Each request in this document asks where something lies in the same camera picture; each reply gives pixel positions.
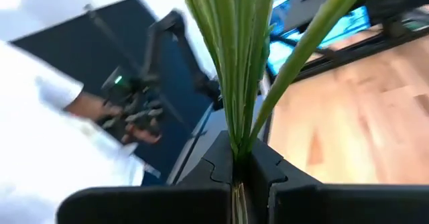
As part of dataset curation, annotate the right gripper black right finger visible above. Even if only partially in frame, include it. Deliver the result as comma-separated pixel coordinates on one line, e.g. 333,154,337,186
247,137,429,224

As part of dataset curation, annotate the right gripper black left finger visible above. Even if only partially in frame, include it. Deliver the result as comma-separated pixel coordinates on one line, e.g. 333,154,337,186
56,130,234,224

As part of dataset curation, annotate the purple artificial flower spray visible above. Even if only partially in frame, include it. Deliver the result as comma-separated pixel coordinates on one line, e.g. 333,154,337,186
176,0,373,224

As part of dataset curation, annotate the person's hand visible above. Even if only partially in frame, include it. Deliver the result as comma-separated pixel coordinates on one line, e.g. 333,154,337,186
97,103,162,145

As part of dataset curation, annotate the person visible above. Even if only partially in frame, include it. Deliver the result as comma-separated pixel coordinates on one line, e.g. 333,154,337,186
0,0,162,224

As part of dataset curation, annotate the dark blue panel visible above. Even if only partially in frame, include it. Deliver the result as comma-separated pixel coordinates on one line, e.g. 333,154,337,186
9,0,217,186

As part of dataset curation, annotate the blue plastic bin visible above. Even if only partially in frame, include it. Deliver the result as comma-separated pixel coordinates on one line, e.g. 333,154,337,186
267,0,373,76

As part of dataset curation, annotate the black table edge rail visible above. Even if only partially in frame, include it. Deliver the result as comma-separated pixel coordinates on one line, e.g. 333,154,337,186
294,24,429,82

